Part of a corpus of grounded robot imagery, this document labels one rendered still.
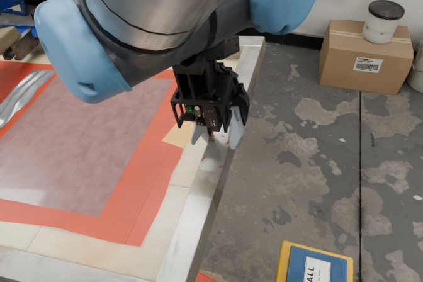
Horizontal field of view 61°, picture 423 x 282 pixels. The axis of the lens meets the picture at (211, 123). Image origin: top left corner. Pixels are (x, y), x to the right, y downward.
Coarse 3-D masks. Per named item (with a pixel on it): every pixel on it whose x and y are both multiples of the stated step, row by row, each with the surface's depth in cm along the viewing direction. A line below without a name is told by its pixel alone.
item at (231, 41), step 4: (232, 36) 55; (236, 36) 55; (228, 40) 50; (232, 40) 52; (236, 40) 54; (228, 44) 50; (232, 44) 52; (236, 44) 55; (228, 48) 50; (232, 48) 52; (236, 48) 54; (224, 52) 48; (228, 52) 50; (232, 52) 52; (236, 52) 55; (220, 56) 47; (224, 56) 48; (228, 56) 50
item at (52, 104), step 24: (0, 72) 91; (24, 72) 90; (168, 72) 80; (0, 96) 84; (48, 96) 81; (72, 96) 79; (120, 96) 77; (144, 96) 75; (168, 96) 74; (24, 120) 76; (48, 120) 75; (72, 120) 73; (96, 120) 72; (120, 120) 71; (144, 120) 70; (168, 120) 69
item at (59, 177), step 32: (32, 128) 74; (64, 128) 72; (0, 160) 68; (32, 160) 67; (64, 160) 66; (96, 160) 64; (128, 160) 63; (160, 160) 62; (0, 192) 62; (32, 192) 61; (64, 192) 60; (96, 192) 59; (128, 192) 58; (160, 192) 57; (32, 224) 57; (64, 224) 56; (96, 224) 55; (128, 224) 54
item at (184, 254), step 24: (240, 48) 78; (264, 48) 80; (240, 72) 70; (216, 144) 58; (216, 168) 55; (192, 192) 52; (216, 192) 52; (192, 216) 49; (192, 240) 47; (0, 264) 48; (24, 264) 48; (48, 264) 47; (72, 264) 47; (168, 264) 45; (192, 264) 45
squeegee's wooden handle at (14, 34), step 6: (0, 30) 85; (6, 30) 84; (12, 30) 84; (0, 36) 82; (6, 36) 82; (12, 36) 84; (18, 36) 85; (0, 42) 81; (6, 42) 82; (12, 42) 84; (0, 48) 81; (6, 48) 82; (0, 54) 81
